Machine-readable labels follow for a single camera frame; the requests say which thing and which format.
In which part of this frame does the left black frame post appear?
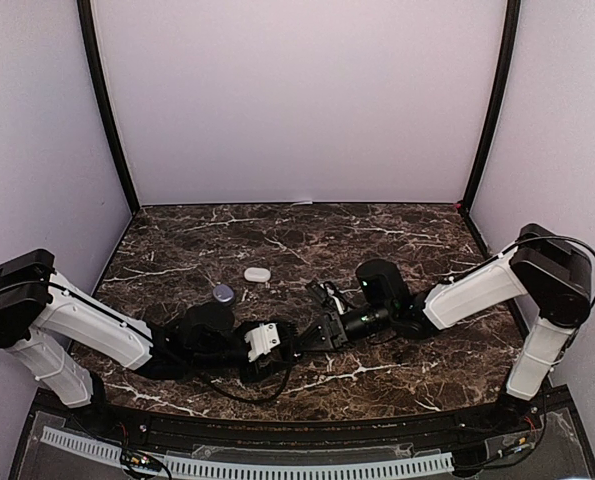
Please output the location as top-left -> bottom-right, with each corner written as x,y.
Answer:
76,0 -> 141,215

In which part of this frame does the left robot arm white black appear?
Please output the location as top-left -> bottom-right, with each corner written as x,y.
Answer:
0,249 -> 296,436

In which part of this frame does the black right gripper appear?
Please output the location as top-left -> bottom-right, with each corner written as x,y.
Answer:
293,302 -> 394,354

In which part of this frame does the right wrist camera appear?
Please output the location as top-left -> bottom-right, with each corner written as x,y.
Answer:
305,280 -> 355,315

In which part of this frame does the right black frame post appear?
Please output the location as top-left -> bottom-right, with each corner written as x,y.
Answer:
459,0 -> 522,216

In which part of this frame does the black front table rail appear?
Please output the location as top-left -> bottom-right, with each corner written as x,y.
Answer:
107,405 -> 497,448

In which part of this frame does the white slotted cable duct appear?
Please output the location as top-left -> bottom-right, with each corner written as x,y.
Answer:
40,426 -> 454,479

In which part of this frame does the white earbud charging case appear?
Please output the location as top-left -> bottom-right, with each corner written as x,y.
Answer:
244,267 -> 271,283

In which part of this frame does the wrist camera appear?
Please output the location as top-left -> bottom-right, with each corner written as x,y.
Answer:
237,320 -> 297,363
305,280 -> 355,315

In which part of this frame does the purple earbud charging case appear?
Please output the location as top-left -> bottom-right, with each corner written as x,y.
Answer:
212,284 -> 236,305

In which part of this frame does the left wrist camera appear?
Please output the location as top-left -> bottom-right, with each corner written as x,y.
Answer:
237,320 -> 297,363

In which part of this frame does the black frame post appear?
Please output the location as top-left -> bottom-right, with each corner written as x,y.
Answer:
76,0 -> 141,215
459,0 -> 522,216

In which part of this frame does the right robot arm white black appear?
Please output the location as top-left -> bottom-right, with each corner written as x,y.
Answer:
295,223 -> 595,434

